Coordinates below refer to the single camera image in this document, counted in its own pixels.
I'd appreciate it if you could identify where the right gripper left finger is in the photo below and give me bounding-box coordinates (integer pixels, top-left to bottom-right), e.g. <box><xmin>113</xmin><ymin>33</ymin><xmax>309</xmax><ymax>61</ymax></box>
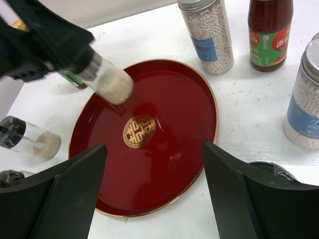
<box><xmin>0</xmin><ymin>143</ymin><xmax>108</xmax><ymax>239</ymax></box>

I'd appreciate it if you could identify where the black-lid shaker right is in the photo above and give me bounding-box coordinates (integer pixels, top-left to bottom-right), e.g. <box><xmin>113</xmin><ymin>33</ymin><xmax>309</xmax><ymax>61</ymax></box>
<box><xmin>249</xmin><ymin>161</ymin><xmax>299</xmax><ymax>182</ymax></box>

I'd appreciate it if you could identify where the ketchup bottle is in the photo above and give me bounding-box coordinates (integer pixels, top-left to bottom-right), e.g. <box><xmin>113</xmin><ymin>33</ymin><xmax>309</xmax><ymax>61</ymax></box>
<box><xmin>248</xmin><ymin>0</ymin><xmax>294</xmax><ymax>72</ymax></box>
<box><xmin>0</xmin><ymin>4</ymin><xmax>88</xmax><ymax>91</ymax></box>

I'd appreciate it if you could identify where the silver-lid spice shaker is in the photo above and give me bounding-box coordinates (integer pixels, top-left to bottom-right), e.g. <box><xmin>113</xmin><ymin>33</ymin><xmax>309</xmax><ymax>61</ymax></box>
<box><xmin>77</xmin><ymin>52</ymin><xmax>134</xmax><ymax>105</ymax></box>

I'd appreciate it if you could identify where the tall pearl jar blue label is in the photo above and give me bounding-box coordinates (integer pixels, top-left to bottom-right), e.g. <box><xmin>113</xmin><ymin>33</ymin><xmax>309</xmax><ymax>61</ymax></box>
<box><xmin>177</xmin><ymin>0</ymin><xmax>234</xmax><ymax>75</ymax></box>

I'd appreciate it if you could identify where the black-lid shaker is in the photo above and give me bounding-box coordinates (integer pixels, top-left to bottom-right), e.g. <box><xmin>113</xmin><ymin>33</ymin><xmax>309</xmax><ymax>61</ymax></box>
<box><xmin>0</xmin><ymin>116</ymin><xmax>61</xmax><ymax>160</ymax></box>
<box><xmin>249</xmin><ymin>161</ymin><xmax>299</xmax><ymax>182</ymax></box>
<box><xmin>0</xmin><ymin>170</ymin><xmax>34</xmax><ymax>188</ymax></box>

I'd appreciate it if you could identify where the left ketchup bottle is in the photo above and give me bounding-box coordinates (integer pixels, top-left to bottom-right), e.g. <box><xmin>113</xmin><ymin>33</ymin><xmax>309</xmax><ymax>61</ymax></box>
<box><xmin>0</xmin><ymin>4</ymin><xmax>88</xmax><ymax>91</ymax></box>

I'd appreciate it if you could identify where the black-lid shaker far left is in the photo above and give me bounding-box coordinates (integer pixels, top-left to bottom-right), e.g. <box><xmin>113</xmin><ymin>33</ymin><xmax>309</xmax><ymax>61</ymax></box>
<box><xmin>0</xmin><ymin>170</ymin><xmax>34</xmax><ymax>188</ymax></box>

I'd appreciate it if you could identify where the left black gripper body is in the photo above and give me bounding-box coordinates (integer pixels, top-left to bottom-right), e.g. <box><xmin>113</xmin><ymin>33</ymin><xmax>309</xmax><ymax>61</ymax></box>
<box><xmin>0</xmin><ymin>0</ymin><xmax>96</xmax><ymax>83</ymax></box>

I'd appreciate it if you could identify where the right ketchup bottle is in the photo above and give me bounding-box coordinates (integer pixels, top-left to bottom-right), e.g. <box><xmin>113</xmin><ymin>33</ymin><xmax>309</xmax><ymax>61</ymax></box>
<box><xmin>248</xmin><ymin>0</ymin><xmax>294</xmax><ymax>72</ymax></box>

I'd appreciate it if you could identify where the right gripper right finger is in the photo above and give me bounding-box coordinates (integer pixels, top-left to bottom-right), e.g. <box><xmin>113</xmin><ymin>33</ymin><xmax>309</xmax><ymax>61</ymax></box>
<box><xmin>202</xmin><ymin>141</ymin><xmax>319</xmax><ymax>239</ymax></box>

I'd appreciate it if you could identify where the red round tray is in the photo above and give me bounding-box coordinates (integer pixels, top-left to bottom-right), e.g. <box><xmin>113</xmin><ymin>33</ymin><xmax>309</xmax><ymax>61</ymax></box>
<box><xmin>69</xmin><ymin>59</ymin><xmax>219</xmax><ymax>218</ymax></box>

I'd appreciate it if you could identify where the black-lid shaker front left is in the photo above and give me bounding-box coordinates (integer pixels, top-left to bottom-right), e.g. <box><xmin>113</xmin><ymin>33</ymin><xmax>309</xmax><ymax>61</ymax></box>
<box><xmin>0</xmin><ymin>116</ymin><xmax>61</xmax><ymax>160</ymax></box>

